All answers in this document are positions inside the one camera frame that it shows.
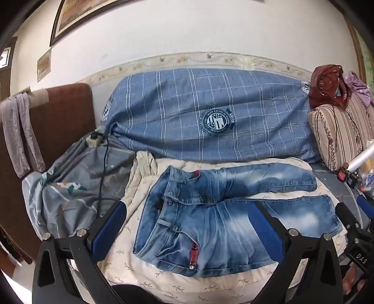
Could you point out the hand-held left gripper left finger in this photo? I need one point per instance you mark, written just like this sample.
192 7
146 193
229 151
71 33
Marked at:
109 225

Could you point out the white power strip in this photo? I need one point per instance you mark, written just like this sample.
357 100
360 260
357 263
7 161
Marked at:
95 141

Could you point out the clear plastic bag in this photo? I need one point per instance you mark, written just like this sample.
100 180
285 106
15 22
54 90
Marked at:
368 178

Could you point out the framed horse painting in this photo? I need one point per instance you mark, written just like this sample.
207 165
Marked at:
70 17

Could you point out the grey hanging cloth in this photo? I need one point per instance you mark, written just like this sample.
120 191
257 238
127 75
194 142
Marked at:
24 131

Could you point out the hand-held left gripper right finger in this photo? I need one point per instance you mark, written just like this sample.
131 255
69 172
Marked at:
263 228

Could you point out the blue plaid cover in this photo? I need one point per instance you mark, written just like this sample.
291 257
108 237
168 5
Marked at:
175 117

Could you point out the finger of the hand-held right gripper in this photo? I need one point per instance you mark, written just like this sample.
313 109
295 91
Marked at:
347 216
366 206

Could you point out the wooden door with glass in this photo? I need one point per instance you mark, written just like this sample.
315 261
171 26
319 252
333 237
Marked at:
5 58

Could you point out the small black bottle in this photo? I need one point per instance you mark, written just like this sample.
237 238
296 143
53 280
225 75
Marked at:
352 180

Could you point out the red-brown plastic bag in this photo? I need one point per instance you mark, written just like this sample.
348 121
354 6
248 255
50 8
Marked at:
324 87

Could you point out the striped beige pillow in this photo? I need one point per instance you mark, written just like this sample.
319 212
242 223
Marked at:
336 131

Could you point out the blue denim pants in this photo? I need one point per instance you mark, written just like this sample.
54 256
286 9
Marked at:
222 228

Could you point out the purple cloth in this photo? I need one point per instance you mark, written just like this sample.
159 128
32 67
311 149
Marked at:
361 87

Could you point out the wooden door frame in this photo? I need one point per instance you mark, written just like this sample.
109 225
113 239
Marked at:
361 49

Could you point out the beige tape patch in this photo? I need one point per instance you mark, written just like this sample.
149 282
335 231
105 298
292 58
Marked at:
39 96

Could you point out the person's right hand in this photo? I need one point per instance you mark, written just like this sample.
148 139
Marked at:
352 280

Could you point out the cream floral blanket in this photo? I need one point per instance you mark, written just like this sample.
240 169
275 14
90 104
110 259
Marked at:
181 286

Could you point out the small wall picture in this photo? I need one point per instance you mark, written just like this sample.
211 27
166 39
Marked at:
43 64

